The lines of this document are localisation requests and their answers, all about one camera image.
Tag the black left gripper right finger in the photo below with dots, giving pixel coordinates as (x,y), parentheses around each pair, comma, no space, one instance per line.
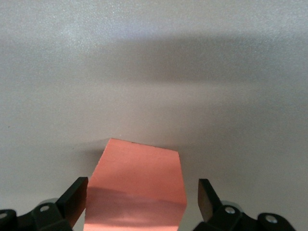
(216,216)

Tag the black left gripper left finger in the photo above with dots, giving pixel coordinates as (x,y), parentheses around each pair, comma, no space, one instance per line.
(60,214)

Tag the orange foam cube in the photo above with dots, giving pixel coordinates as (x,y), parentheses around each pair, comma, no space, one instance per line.
(137,183)

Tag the brown paper table cover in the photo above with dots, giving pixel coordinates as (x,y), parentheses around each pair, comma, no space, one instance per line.
(96,84)

